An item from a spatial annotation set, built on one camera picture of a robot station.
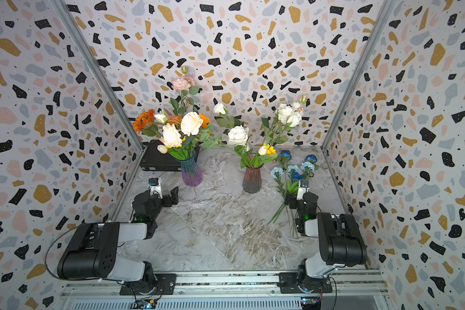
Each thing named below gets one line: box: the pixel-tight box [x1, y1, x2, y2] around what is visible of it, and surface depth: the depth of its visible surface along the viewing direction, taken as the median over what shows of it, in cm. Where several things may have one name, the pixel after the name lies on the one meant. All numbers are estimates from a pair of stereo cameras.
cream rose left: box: [162, 123, 183, 148], surface depth 62 cm
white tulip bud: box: [257, 145, 267, 156], surface depth 81 cm
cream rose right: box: [180, 111, 204, 137], surface depth 62 cm
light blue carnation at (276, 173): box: [269, 166, 286, 199], surface depth 108 cm
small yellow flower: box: [266, 144, 278, 155], surface depth 85 cm
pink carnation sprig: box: [170, 65, 201, 117], surface depth 89 cm
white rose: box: [227, 124, 250, 152], surface depth 75 cm
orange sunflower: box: [133, 108, 155, 134], surface depth 74 cm
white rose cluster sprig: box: [261, 95, 308, 147], surface depth 81 cm
